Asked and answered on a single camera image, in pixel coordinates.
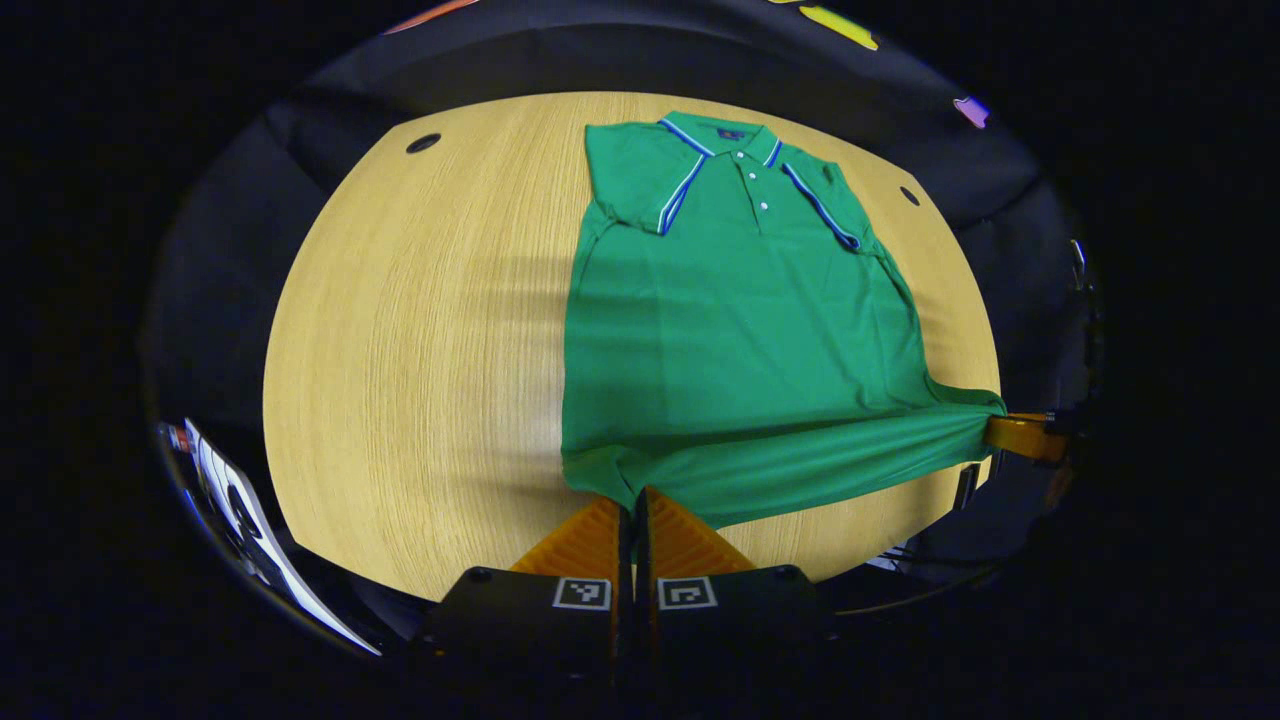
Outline green T-shirt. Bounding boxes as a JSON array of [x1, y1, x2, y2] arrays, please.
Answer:
[[560, 110, 1008, 530]]

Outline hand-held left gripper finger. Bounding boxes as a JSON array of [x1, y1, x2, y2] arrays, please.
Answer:
[[633, 486, 839, 689], [428, 495, 633, 691]]

